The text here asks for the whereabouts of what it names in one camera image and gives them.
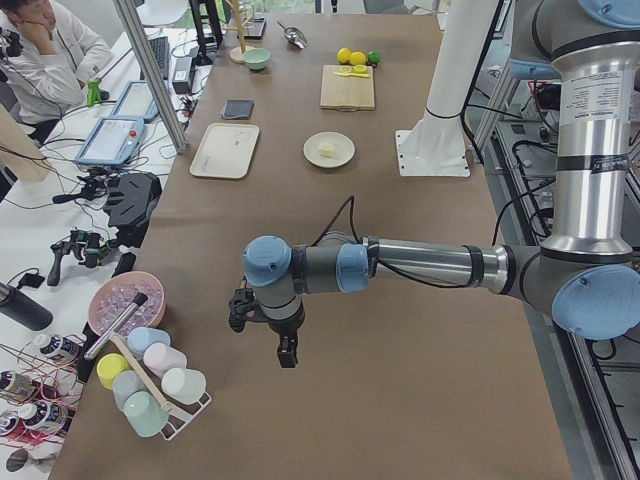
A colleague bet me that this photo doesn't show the green lime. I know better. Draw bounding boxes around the green lime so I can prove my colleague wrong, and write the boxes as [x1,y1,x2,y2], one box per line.
[367,51,381,67]

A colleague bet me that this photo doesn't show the aluminium frame post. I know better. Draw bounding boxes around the aluminium frame post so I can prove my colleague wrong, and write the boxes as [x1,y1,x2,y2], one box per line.
[113,0,187,154]

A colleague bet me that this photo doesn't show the metal scoop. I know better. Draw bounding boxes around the metal scoop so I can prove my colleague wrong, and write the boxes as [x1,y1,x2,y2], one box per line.
[276,20,308,50]

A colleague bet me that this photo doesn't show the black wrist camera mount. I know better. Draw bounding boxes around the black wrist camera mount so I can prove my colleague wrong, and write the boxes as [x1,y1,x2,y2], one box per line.
[228,287,267,333]

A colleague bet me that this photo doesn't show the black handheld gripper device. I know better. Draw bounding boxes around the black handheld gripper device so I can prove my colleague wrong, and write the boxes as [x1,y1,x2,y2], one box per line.
[46,228,119,286]

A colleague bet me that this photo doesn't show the black bottle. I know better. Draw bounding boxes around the black bottle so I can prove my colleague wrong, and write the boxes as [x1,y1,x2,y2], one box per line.
[0,283,53,331]

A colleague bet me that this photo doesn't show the seated person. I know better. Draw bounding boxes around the seated person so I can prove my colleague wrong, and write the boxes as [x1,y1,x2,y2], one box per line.
[1,1,112,143]

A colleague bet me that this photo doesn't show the teach pendant tablet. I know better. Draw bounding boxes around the teach pendant tablet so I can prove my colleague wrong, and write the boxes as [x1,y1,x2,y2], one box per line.
[111,80,159,123]
[74,116,145,166]

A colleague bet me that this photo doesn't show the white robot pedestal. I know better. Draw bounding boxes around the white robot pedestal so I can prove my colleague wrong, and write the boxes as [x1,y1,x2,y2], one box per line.
[396,0,501,178]

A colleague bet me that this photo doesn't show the cream rectangular tray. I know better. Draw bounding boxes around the cream rectangular tray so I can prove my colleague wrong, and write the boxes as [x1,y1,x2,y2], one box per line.
[189,123,260,180]

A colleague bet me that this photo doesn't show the white cup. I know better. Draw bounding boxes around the white cup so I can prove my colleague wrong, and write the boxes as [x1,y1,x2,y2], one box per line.
[161,368,206,405]

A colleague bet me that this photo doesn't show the yellow lemon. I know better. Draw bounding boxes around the yellow lemon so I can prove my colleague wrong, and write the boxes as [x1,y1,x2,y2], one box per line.
[348,51,368,66]
[336,47,352,64]

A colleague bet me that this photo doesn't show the mint green bowl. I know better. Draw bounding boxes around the mint green bowl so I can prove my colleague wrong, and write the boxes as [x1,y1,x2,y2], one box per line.
[242,48,271,71]

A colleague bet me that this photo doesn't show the mint cup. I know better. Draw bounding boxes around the mint cup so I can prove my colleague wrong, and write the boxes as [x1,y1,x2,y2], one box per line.
[123,391,169,438]

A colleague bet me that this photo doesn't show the grey folded cloth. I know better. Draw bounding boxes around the grey folded cloth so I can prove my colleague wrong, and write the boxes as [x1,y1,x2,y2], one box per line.
[221,99,254,120]

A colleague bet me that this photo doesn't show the round cream plate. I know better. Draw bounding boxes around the round cream plate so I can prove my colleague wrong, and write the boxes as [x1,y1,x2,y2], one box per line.
[303,132,355,169]

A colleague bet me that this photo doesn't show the wooden cutting board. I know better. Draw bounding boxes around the wooden cutting board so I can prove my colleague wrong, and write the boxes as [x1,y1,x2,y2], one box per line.
[320,65,375,111]

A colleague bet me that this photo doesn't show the white cup rack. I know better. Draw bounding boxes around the white cup rack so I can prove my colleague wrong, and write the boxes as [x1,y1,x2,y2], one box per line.
[156,392,213,441]

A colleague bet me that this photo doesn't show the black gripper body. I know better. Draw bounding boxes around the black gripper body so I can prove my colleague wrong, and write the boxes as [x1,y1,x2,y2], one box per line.
[268,305,305,350]

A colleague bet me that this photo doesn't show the wooden cup stand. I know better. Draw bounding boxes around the wooden cup stand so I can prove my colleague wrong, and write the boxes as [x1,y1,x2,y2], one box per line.
[224,0,254,64]

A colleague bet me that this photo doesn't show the pink bowl with ice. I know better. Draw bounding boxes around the pink bowl with ice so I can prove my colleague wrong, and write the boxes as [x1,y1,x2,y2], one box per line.
[88,271,166,336]

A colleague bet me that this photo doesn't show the pink cup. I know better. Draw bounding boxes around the pink cup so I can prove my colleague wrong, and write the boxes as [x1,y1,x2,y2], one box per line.
[143,342,187,378]

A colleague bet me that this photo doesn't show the metal ice scoop handle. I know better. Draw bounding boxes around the metal ice scoop handle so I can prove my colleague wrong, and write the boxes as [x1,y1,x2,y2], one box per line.
[83,292,148,361]

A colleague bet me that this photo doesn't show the blue cup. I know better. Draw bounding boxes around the blue cup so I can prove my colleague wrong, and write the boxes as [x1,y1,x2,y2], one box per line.
[126,327,171,358]

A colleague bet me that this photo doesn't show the small pale bun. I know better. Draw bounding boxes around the small pale bun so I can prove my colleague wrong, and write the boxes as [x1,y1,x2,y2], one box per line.
[318,143,334,157]

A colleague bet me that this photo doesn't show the grey cup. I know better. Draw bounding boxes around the grey cup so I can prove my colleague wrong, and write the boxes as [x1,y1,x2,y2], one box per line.
[112,370,146,412]

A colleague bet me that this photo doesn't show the yellow cup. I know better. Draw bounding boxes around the yellow cup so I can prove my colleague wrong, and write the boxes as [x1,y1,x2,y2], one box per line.
[96,353,131,390]

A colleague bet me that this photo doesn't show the yellow plastic knife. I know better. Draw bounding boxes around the yellow plastic knife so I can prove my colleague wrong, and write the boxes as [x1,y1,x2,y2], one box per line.
[333,71,370,78]

